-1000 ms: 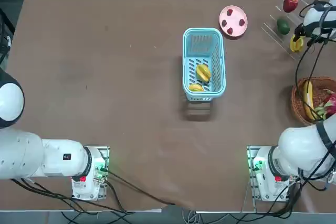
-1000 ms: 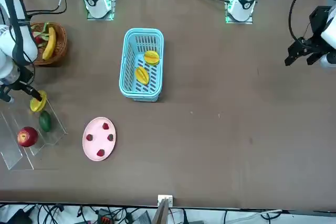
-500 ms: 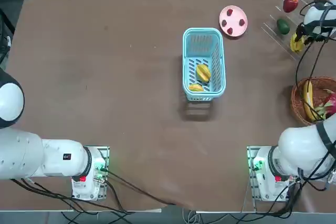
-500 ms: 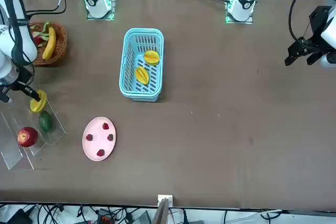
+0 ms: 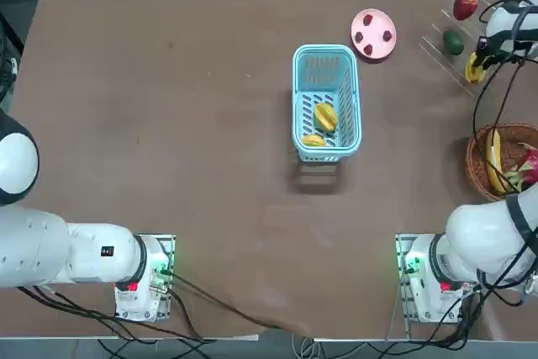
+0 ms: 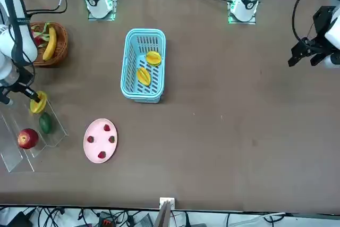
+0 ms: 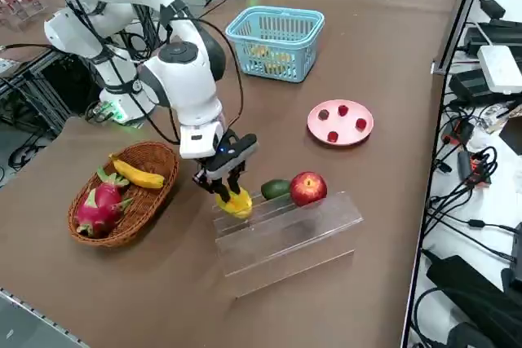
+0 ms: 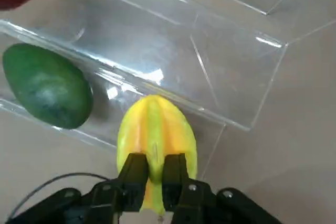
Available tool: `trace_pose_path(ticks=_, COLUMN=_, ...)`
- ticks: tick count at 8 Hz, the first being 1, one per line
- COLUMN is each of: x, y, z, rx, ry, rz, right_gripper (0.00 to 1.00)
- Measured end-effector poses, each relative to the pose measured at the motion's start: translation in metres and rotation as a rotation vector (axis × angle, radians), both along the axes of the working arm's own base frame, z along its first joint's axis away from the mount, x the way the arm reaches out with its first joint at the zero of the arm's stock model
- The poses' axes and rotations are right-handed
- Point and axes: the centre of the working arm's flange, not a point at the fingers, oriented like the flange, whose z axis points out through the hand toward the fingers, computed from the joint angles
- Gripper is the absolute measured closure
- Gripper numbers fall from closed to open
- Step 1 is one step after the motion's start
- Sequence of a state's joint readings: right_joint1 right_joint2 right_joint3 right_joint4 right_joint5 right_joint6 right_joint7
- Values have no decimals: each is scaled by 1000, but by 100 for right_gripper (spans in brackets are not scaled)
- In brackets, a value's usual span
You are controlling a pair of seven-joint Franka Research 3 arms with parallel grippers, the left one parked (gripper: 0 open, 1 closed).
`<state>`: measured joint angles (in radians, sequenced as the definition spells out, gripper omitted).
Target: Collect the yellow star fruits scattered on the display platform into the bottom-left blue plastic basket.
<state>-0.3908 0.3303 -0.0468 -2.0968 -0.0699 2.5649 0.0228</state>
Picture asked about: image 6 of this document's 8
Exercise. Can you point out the green avocado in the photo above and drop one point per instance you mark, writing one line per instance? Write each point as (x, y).
(45, 123)

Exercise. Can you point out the clear acrylic stepped display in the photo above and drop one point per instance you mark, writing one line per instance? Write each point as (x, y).
(10, 131)

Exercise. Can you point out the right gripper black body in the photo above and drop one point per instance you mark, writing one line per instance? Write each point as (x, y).
(26, 78)

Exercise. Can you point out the pink plate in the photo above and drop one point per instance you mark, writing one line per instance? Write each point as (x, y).
(101, 140)

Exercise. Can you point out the pink dragon fruit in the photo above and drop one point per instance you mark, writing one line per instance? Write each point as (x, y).
(36, 39)

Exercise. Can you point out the black orange connector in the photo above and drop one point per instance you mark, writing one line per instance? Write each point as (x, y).
(106, 221)

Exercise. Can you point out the yellow banana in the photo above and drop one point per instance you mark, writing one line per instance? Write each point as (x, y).
(50, 46)

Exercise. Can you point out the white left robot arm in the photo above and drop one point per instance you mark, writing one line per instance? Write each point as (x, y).
(247, 1)

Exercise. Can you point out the yellow star fruit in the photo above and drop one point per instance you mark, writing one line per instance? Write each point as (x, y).
(37, 108)
(153, 58)
(143, 76)

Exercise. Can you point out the red strawberry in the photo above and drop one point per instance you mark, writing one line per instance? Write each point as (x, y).
(102, 154)
(91, 139)
(106, 127)
(111, 139)

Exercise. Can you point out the blue plastic basket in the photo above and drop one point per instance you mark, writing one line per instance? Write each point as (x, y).
(144, 32)

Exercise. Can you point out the aluminium profile post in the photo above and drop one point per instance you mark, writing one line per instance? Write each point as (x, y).
(164, 216)

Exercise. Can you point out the large black power adapter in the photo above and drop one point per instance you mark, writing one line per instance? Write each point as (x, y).
(17, 219)

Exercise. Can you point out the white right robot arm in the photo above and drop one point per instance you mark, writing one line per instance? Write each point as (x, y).
(98, 1)

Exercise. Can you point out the red apple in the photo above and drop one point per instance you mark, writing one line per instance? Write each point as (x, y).
(27, 139)

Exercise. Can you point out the brown wicker basket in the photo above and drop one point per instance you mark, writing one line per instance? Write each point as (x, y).
(61, 49)

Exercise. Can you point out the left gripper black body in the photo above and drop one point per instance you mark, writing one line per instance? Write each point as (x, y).
(322, 25)

